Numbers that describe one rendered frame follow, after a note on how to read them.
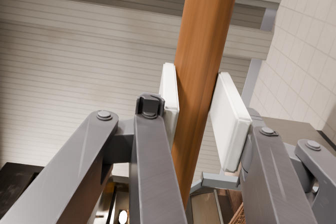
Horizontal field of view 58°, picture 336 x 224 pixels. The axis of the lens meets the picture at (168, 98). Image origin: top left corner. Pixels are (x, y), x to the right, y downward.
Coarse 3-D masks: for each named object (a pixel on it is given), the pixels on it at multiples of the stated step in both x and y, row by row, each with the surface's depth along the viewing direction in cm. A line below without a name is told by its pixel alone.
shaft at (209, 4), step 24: (192, 0) 18; (216, 0) 17; (192, 24) 18; (216, 24) 18; (192, 48) 18; (216, 48) 18; (192, 72) 19; (216, 72) 19; (192, 96) 19; (192, 120) 20; (192, 144) 21; (192, 168) 22
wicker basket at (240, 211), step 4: (240, 208) 135; (236, 212) 136; (240, 212) 136; (236, 216) 136; (240, 216) 137; (244, 216) 137; (232, 220) 137; (236, 220) 137; (240, 220) 137; (244, 220) 137
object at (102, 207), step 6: (108, 180) 189; (108, 186) 188; (102, 192) 172; (108, 192) 187; (102, 198) 172; (108, 198) 186; (96, 204) 162; (102, 204) 171; (108, 204) 185; (96, 210) 158; (102, 210) 170; (108, 210) 185; (90, 216) 155; (96, 216) 157; (90, 222) 151; (96, 222) 157; (102, 222) 169
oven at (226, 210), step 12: (12, 168) 199; (24, 168) 201; (36, 168) 203; (120, 180) 205; (120, 192) 207; (192, 192) 207; (120, 204) 211; (228, 204) 200; (108, 216) 187; (228, 216) 190
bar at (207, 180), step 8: (200, 176) 128; (208, 176) 125; (216, 176) 126; (224, 176) 127; (232, 176) 128; (192, 184) 128; (200, 184) 126; (208, 184) 125; (216, 184) 125; (224, 184) 125; (232, 184) 125
